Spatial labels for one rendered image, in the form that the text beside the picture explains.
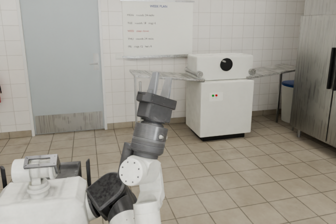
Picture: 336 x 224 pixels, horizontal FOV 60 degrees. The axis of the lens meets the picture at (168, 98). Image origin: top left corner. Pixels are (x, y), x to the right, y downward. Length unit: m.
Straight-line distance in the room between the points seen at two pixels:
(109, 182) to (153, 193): 0.19
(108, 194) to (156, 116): 0.30
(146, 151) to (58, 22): 3.88
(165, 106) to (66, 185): 0.42
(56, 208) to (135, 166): 0.29
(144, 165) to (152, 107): 0.14
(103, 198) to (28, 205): 0.20
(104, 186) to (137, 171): 0.24
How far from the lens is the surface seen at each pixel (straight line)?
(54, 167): 0.89
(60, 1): 4.52
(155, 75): 0.76
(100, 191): 0.94
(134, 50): 4.52
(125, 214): 0.90
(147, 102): 0.74
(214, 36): 4.91
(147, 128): 0.73
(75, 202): 0.92
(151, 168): 0.75
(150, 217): 0.76
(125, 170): 0.74
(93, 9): 4.50
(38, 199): 0.95
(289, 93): 5.21
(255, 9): 5.25
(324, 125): 4.17
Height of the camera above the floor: 1.59
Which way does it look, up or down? 14 degrees down
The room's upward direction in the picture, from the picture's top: straight up
